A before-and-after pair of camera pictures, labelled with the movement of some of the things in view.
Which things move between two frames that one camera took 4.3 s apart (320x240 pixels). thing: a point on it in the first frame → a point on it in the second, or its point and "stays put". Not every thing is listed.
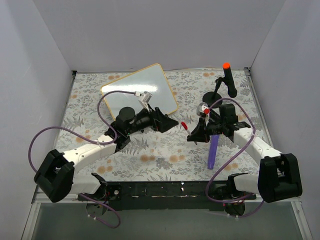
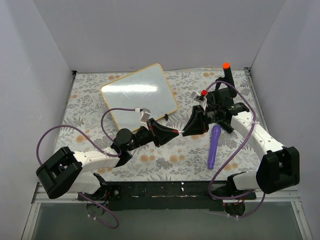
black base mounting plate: [167, 196] stays put
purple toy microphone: [214, 142] stays put
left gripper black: [155, 119] → [153, 132]
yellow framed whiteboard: [151, 78] stays put
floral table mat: [167, 155] stays put
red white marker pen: [186, 128] → [177, 131]
